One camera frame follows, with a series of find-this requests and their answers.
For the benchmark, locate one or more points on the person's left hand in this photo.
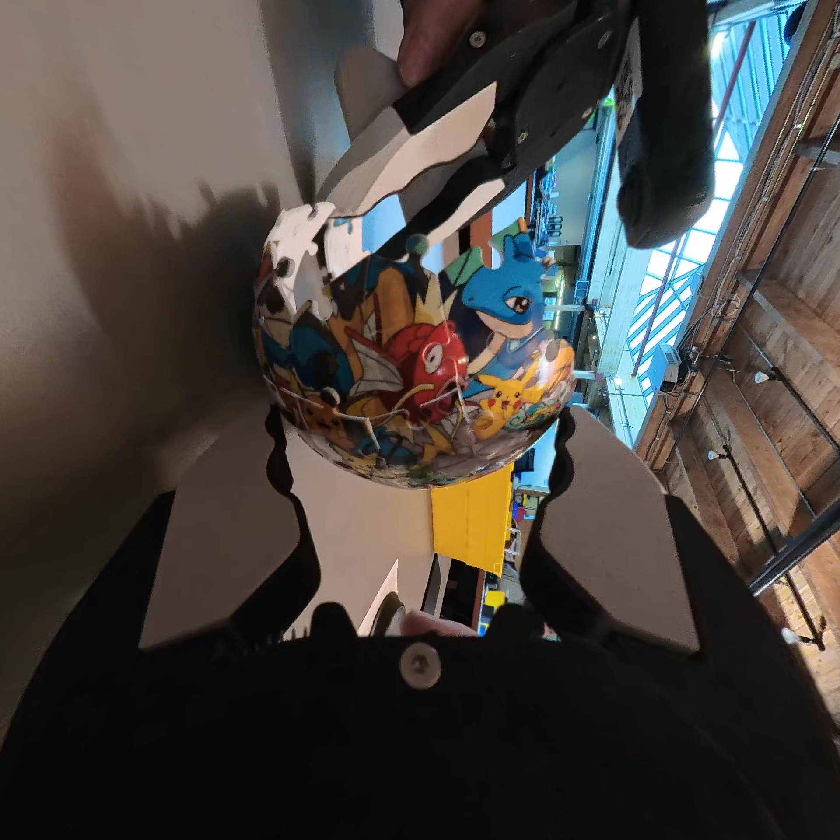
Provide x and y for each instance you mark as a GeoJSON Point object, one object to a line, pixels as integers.
{"type": "Point", "coordinates": [439, 33]}

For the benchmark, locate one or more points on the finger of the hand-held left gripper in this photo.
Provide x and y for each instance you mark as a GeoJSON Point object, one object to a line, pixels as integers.
{"type": "Point", "coordinates": [466, 207]}
{"type": "Point", "coordinates": [446, 138]}

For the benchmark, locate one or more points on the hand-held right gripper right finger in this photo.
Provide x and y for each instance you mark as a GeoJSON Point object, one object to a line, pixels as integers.
{"type": "Point", "coordinates": [610, 544]}

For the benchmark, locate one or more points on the white spot lamp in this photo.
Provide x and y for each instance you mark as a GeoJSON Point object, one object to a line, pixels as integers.
{"type": "Point", "coordinates": [766, 377]}
{"type": "Point", "coordinates": [716, 453]}
{"type": "Point", "coordinates": [797, 636]}

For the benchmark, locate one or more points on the white wall-mounted box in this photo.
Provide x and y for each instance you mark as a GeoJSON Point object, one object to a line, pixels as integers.
{"type": "Point", "coordinates": [669, 367]}

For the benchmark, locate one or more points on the yellow plastic bin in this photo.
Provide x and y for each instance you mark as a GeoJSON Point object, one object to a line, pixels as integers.
{"type": "Point", "coordinates": [469, 518]}

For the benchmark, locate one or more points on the person's right hand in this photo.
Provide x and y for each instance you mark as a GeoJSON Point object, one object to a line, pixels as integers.
{"type": "Point", "coordinates": [436, 625]}

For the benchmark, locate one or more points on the single white-backed puzzle piece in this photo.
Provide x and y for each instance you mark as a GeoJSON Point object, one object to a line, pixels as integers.
{"type": "Point", "coordinates": [348, 249]}

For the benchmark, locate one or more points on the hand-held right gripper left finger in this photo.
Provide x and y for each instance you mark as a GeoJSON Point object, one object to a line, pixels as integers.
{"type": "Point", "coordinates": [223, 558]}

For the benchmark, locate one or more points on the colourful cartoon puzzle ball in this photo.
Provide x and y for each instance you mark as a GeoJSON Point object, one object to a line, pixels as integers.
{"type": "Point", "coordinates": [407, 367]}

